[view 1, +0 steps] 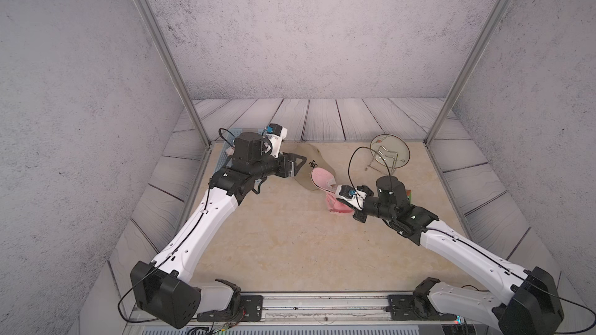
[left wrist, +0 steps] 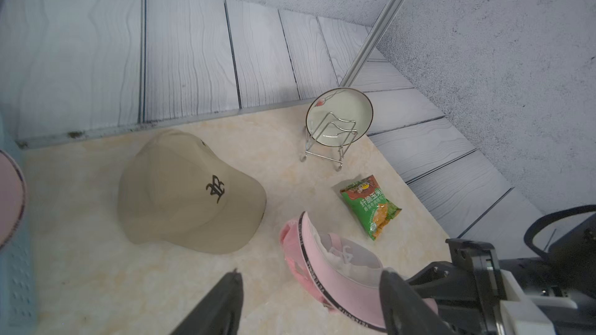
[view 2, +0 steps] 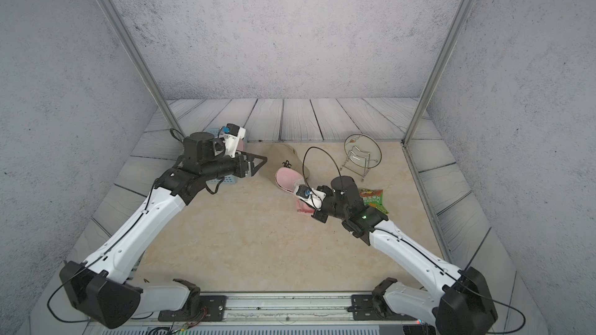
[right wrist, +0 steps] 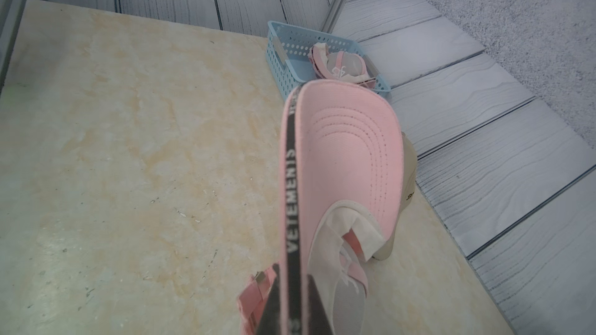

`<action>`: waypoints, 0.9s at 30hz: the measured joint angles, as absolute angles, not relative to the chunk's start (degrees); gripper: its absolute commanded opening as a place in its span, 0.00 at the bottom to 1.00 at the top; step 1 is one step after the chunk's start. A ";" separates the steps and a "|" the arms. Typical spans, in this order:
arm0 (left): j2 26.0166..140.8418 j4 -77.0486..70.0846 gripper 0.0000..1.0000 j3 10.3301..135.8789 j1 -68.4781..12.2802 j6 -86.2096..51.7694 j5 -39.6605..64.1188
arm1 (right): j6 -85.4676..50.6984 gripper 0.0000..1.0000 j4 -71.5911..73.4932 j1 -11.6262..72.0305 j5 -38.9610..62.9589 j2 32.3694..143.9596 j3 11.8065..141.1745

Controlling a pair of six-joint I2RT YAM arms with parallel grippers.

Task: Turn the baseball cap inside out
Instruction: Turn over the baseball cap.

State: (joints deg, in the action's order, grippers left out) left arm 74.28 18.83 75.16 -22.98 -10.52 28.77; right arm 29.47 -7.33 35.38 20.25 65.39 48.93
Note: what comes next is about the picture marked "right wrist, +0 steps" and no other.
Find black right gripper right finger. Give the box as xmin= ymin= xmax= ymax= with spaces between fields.
xmin=307 ymin=275 xmax=333 ymax=335

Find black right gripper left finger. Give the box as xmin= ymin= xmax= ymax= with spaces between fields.
xmin=255 ymin=263 xmax=281 ymax=335

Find pink baseball cap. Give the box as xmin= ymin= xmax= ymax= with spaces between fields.
xmin=237 ymin=79 xmax=404 ymax=334
xmin=308 ymin=43 xmax=376 ymax=89

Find beige baseball cap black logo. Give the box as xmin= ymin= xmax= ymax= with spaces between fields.
xmin=373 ymin=132 xmax=418 ymax=261

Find light blue plastic basket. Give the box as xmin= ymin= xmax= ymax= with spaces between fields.
xmin=266 ymin=20 xmax=391 ymax=99

